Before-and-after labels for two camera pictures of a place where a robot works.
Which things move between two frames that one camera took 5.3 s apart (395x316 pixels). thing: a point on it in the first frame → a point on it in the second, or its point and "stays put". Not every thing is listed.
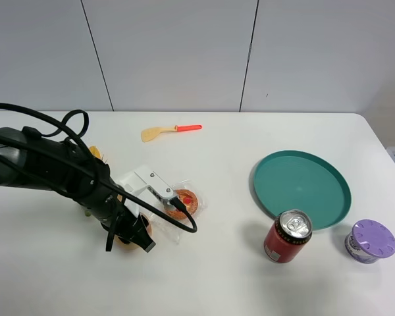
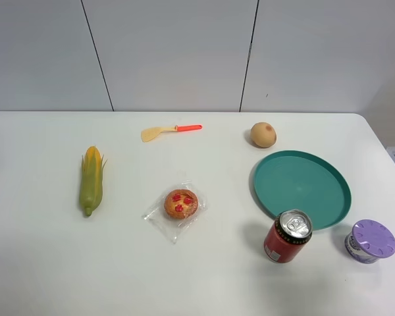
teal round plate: (290, 180) stays put
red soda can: (287, 236) stays put
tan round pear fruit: (129, 245) → (263, 135)
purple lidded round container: (370, 240) stays put
